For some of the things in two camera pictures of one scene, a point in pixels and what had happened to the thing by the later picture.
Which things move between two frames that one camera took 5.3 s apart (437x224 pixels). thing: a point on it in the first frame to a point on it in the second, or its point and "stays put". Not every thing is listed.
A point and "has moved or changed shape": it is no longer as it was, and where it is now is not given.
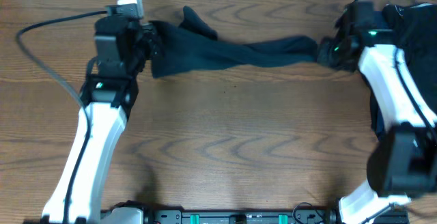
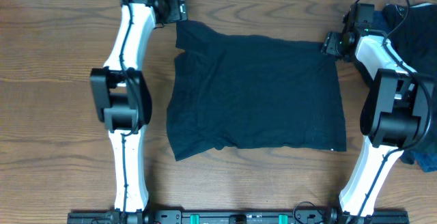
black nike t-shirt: [194, 45] has moved or changed shape
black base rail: [263, 216] stays put
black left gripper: [145, 42] to [178, 9]
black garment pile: [414, 27] stays put
